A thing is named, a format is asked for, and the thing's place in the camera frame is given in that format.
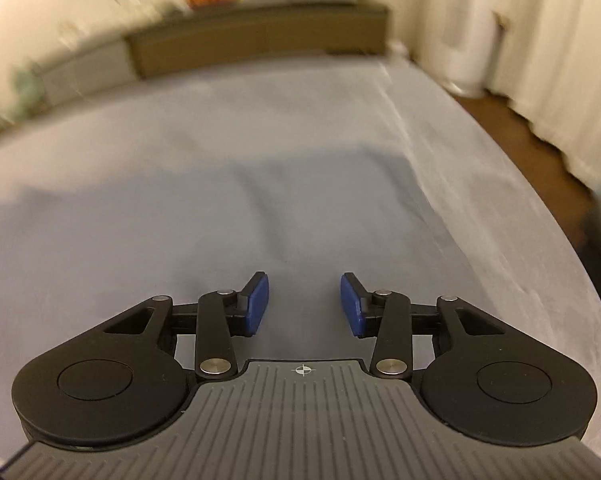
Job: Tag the grey garment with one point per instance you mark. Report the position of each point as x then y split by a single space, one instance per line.
155 240

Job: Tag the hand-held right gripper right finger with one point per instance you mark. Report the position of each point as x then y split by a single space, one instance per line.
351 305

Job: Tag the white cylindrical appliance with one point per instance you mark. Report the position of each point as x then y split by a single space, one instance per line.
473 35

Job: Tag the brown sideboard cabinet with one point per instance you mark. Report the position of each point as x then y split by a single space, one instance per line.
260 35

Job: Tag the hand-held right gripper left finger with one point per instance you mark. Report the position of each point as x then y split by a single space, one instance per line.
255 305

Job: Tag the cream curtain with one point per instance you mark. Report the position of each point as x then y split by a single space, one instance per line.
550 60

